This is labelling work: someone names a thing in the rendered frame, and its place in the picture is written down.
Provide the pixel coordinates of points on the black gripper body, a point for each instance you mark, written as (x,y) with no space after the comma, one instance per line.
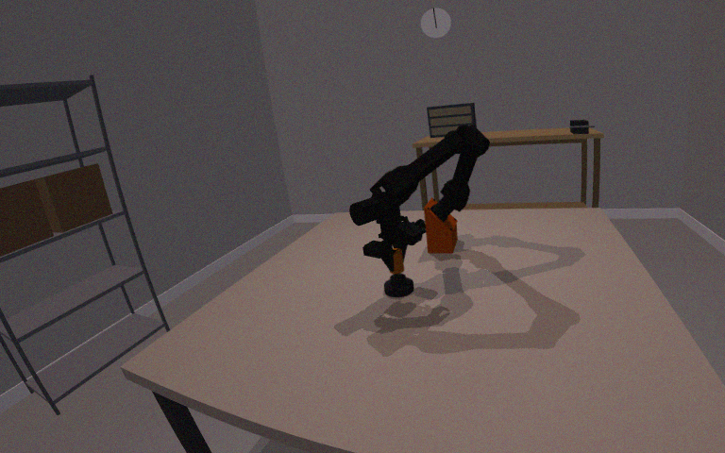
(381,249)

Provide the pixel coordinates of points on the orange knob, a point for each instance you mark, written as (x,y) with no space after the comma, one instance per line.
(398,262)

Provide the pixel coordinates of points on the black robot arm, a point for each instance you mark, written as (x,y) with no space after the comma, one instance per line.
(400,183)

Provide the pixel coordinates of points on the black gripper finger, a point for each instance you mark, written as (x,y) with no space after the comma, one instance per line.
(389,260)
(403,246)

